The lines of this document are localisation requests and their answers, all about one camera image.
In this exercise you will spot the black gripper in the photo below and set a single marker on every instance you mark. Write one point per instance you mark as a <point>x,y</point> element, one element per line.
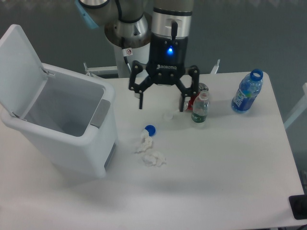
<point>168,62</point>

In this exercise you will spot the white trash can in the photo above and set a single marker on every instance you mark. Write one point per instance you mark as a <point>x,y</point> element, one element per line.
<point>68,116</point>

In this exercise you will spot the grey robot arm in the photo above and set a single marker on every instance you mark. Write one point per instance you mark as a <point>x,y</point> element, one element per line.
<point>127,24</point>

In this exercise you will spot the red soda can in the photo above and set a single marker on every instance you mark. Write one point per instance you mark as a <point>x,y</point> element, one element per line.
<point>189,101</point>

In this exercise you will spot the clear green-label bottle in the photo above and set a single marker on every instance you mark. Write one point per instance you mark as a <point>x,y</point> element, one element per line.
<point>200,107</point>

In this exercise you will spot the blue bottle cap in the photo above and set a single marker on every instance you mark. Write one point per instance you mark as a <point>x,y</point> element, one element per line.
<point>151,130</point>

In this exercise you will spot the crumpled white tissue upper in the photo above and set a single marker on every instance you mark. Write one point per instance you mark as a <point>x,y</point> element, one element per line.
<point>146,143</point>

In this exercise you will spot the crumpled white tissue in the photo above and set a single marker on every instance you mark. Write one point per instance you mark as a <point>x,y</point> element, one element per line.
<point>154,158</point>
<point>146,143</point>

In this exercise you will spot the crumpled white tissue lower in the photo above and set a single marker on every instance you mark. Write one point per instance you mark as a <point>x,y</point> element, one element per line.
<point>154,158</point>

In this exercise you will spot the blue plastic bottle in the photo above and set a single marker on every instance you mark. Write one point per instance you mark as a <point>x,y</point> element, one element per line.
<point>248,90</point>

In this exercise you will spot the black device at edge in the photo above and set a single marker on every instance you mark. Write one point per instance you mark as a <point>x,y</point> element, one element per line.
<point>298,205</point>

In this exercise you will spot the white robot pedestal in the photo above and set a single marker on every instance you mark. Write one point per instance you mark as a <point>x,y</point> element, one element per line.
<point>125,57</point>

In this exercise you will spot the white frame right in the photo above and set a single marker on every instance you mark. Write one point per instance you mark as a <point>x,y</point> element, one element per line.
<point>298,109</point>

